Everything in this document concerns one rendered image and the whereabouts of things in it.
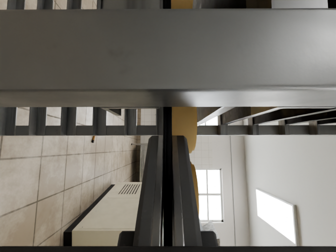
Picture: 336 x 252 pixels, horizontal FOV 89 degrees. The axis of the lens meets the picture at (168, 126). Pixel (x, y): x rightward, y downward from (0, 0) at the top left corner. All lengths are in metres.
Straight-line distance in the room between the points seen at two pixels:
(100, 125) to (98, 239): 1.36
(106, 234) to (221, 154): 3.88
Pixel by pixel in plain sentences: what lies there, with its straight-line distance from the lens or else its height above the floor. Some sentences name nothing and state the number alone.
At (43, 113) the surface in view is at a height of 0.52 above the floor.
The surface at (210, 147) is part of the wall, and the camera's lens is 4.95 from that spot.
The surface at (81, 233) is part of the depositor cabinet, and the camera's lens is 1.82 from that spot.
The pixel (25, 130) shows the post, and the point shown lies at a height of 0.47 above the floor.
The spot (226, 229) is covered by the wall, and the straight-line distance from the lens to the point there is 5.47.
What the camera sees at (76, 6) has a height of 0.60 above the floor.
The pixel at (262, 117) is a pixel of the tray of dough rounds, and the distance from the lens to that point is 0.50.
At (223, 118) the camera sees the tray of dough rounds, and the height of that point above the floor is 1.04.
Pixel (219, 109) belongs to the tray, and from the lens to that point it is 0.21.
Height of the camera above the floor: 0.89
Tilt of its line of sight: level
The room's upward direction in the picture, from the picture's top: 90 degrees clockwise
